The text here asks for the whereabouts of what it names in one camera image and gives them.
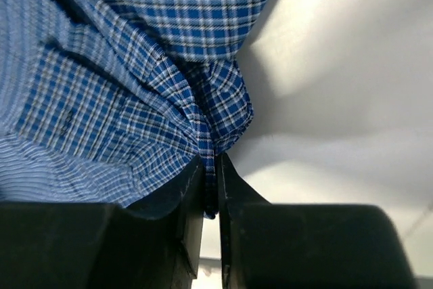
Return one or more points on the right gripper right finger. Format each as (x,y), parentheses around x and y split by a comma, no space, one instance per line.
(265,245)

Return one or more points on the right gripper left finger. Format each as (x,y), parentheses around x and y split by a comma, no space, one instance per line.
(153,243)

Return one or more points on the blue checked long sleeve shirt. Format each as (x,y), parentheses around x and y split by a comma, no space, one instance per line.
(108,100)

